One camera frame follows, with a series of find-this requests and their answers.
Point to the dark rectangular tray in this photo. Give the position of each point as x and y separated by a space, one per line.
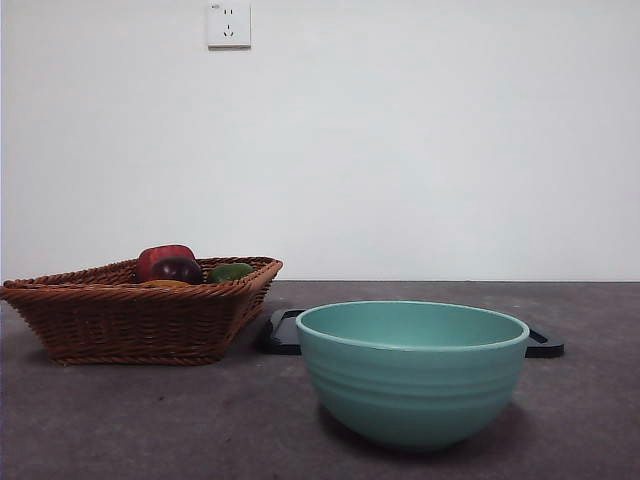
280 337

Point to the brown wicker basket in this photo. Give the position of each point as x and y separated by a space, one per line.
125 325

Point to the red apple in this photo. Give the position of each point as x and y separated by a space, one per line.
160 252

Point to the green avocado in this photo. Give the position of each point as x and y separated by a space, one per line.
230 272

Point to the white wall socket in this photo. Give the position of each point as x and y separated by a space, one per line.
229 27

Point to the brown kiwi fruit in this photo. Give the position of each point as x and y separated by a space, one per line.
165 283

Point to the dark purple plum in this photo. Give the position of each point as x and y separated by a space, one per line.
177 270

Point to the teal ribbed bowl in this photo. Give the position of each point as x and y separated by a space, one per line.
412 385

